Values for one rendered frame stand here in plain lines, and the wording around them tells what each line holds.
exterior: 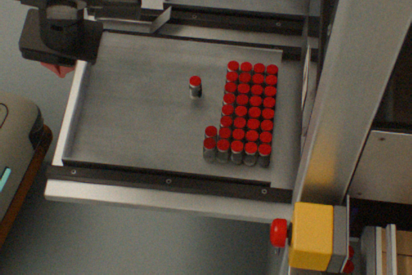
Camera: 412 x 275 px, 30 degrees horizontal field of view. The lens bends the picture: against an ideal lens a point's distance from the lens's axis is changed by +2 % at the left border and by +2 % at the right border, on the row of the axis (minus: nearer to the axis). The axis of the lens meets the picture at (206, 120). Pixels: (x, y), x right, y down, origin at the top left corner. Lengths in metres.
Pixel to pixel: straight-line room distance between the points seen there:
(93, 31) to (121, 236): 1.18
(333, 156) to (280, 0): 0.53
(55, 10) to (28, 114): 1.19
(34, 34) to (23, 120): 1.03
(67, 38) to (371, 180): 0.44
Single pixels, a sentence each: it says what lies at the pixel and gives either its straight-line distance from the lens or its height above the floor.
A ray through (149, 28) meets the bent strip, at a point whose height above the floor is 0.88.
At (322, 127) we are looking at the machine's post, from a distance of 0.92.
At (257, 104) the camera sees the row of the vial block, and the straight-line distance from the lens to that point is 1.25.
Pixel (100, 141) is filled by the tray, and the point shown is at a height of 0.88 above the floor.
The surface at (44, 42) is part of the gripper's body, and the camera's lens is 1.03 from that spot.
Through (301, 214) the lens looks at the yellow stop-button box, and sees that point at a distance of 1.05.
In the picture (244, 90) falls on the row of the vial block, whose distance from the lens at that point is 1.27.
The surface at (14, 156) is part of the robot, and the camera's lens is 2.04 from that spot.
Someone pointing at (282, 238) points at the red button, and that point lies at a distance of 1.06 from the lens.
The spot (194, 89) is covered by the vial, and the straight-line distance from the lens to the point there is 1.28.
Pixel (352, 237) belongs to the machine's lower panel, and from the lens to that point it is 1.22.
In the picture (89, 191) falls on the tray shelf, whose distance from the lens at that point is 1.24.
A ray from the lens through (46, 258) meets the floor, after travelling 2.17.
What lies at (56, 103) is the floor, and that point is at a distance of 2.39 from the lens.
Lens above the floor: 1.99
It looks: 59 degrees down
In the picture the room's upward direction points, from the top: straight up
